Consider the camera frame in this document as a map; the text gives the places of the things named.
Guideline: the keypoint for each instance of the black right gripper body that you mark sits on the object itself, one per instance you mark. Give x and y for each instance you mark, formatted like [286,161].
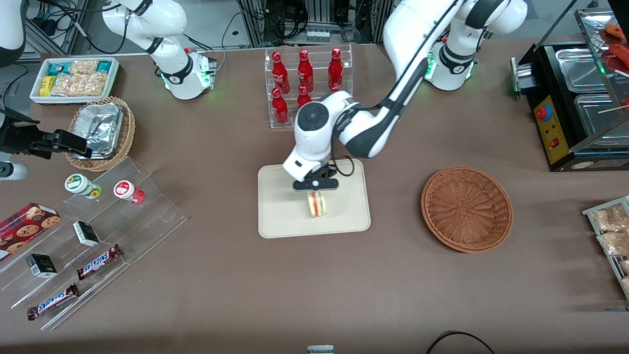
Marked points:
[20,139]

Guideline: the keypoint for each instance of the triangular sandwich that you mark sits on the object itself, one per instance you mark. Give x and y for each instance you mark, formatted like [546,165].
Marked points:
[317,205]

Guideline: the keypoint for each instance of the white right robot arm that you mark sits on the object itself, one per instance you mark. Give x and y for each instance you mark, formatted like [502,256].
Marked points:
[167,34]

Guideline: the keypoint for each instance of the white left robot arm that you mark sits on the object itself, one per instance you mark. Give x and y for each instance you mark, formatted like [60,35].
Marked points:
[408,49]

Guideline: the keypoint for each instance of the beige plastic serving tray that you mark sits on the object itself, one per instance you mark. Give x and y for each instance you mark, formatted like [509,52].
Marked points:
[280,216]

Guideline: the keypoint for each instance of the oval wicker basket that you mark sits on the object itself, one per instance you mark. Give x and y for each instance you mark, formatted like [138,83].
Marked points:
[128,132]

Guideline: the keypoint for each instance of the round brown wicker basket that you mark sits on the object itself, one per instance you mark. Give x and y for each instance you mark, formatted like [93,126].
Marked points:
[467,209]

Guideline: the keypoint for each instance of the green lid yogurt cup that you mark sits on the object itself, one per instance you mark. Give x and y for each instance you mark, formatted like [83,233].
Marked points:
[78,183]

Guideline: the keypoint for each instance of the aluminium foil containers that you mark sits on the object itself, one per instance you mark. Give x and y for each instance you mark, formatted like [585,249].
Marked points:
[100,125]

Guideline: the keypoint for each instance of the white rectangular snack bin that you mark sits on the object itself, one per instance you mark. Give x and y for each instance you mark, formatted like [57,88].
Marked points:
[35,94]

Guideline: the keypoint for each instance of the large clear nut bag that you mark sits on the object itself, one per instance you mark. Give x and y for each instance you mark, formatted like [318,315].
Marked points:
[81,84]

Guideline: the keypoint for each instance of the yellow snack packet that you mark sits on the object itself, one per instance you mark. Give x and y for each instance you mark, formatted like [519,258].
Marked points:
[46,86]

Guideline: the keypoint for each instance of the red lid yogurt cup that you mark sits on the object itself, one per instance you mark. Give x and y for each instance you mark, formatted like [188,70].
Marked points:
[125,190]

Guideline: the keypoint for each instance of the teal snack packet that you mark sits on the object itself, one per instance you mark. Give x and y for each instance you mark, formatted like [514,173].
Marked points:
[57,68]
[104,66]

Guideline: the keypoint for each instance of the small clear nut bag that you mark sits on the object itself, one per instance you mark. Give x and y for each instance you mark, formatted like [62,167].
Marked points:
[84,66]

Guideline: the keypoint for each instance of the clear acrylic bottle rack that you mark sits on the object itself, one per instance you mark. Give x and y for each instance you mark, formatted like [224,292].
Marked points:
[275,123]

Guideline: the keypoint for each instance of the small black carton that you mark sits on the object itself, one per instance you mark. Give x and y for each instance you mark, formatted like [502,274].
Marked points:
[41,265]
[86,234]

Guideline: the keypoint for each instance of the red cola bottle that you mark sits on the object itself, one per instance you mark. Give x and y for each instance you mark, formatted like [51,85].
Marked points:
[280,109]
[303,97]
[305,71]
[335,69]
[280,73]

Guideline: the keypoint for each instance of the red cookie box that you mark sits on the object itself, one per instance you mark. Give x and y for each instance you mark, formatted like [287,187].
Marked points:
[24,228]

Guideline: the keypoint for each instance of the clear acrylic stepped display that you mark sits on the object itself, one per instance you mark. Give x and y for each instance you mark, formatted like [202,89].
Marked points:
[152,221]

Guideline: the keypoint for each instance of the snickers chocolate bar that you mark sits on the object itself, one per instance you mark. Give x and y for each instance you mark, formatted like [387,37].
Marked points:
[51,301]
[98,262]

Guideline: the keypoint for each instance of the white power strip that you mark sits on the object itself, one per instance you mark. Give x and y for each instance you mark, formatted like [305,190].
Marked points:
[318,35]

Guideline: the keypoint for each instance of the small grey device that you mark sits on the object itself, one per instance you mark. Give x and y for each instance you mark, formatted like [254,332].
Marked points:
[320,349]

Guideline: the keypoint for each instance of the black hot food display case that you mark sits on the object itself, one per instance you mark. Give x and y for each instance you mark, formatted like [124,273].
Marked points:
[553,132]

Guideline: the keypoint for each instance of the steel food pan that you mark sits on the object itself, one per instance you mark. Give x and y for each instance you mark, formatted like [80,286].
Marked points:
[597,115]
[582,69]

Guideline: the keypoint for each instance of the clear bag of pastry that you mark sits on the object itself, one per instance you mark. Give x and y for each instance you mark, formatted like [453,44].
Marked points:
[626,285]
[612,219]
[625,267]
[614,243]

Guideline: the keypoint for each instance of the red sausage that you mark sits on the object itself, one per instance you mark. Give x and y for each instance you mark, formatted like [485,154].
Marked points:
[619,58]
[618,31]

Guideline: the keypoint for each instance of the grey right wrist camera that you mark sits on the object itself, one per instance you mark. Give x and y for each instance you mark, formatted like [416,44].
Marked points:
[12,171]

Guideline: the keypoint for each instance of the aluminium frame rack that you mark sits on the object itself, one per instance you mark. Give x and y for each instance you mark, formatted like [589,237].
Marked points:
[255,22]

